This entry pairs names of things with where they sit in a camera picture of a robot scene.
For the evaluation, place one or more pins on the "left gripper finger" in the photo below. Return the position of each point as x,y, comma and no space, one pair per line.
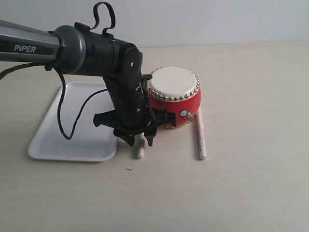
150,134
129,139

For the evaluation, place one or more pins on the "white wooden drumstick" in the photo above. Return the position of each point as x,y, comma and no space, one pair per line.
140,146
200,136

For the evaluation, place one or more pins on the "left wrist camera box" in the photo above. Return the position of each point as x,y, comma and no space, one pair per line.
147,82

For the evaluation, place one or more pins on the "small red drum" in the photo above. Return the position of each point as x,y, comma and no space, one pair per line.
178,89

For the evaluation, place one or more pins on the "white rectangular plastic tray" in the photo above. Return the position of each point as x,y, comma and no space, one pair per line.
89,143

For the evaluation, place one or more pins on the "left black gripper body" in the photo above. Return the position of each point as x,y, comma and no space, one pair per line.
134,111

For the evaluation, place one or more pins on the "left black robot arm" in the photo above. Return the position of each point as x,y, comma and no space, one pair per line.
78,51

